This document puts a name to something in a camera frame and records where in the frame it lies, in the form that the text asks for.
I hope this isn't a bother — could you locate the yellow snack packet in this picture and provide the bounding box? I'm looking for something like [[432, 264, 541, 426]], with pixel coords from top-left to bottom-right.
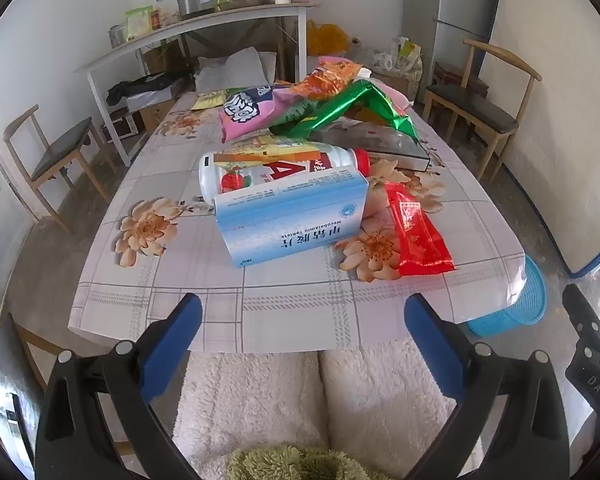
[[213, 136, 322, 168]]

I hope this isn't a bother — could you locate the white mattress blue trim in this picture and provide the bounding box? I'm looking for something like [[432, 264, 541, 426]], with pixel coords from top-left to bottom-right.
[[480, 0, 600, 278]]

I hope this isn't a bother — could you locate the blue plastic basket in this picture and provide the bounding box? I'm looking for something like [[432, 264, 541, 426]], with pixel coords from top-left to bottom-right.
[[465, 255, 547, 337]]

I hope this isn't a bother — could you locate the green food bag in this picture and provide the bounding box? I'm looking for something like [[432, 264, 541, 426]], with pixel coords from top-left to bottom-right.
[[125, 6, 153, 41]]

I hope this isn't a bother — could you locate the floor cardboard box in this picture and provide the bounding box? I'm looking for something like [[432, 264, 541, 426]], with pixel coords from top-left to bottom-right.
[[370, 71, 423, 98]]

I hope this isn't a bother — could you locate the white yellow plastic bag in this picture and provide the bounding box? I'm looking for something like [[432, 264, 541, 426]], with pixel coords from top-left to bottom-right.
[[375, 37, 423, 73]]

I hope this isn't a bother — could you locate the light blue medicine box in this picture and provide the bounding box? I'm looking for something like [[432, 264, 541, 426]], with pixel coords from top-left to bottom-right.
[[214, 165, 370, 268]]

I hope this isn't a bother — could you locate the grey box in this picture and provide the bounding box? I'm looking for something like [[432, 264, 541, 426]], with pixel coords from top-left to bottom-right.
[[310, 122, 433, 172]]

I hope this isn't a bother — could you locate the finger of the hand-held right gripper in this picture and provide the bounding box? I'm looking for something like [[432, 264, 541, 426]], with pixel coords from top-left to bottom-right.
[[562, 284, 600, 341]]

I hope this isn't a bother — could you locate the pink snack bag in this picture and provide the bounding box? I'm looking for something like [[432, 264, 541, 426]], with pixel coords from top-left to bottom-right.
[[219, 85, 321, 143]]

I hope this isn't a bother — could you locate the orange snack bag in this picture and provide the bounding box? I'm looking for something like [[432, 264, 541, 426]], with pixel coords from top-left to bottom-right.
[[275, 57, 376, 106]]

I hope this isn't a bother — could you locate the white sack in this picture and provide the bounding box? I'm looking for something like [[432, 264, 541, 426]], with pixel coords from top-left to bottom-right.
[[194, 46, 281, 95]]

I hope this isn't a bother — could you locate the brown cardboard box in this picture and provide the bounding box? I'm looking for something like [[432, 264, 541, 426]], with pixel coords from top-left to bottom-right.
[[142, 47, 183, 75]]

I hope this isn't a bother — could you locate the grey refrigerator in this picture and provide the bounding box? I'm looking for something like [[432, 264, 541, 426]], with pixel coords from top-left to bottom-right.
[[432, 0, 506, 68]]

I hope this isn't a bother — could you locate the green yellow packet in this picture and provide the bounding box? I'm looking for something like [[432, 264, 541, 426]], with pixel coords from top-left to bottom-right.
[[192, 89, 241, 111]]

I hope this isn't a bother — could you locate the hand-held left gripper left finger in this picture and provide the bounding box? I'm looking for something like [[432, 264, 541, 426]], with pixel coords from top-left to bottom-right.
[[34, 292, 204, 480]]

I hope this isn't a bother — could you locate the red foil packet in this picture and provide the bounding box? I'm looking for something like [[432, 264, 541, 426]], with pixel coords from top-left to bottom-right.
[[384, 182, 455, 277]]

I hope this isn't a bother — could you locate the green fluffy cloth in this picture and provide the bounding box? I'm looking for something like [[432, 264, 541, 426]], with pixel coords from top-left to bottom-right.
[[227, 445, 381, 480]]

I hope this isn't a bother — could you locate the green foil bag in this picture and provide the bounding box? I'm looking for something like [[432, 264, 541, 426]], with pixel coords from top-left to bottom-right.
[[270, 80, 418, 143]]

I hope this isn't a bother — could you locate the white bottle red cap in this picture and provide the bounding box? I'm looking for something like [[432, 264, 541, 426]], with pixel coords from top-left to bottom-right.
[[198, 144, 371, 207]]

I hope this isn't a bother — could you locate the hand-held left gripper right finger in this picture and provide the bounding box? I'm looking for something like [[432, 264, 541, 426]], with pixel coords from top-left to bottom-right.
[[403, 292, 571, 480]]

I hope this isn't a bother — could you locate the floral tablecloth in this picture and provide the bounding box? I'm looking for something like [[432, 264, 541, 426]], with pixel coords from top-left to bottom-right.
[[67, 80, 526, 353]]

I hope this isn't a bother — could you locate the white side table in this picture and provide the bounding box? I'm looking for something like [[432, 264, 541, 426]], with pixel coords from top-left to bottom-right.
[[75, 1, 321, 167]]

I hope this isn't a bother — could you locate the black bag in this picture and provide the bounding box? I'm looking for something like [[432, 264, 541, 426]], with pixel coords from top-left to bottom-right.
[[106, 74, 191, 107]]

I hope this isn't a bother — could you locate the dark wooden stool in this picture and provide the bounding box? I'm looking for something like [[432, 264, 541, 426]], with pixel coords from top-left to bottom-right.
[[432, 61, 488, 101]]

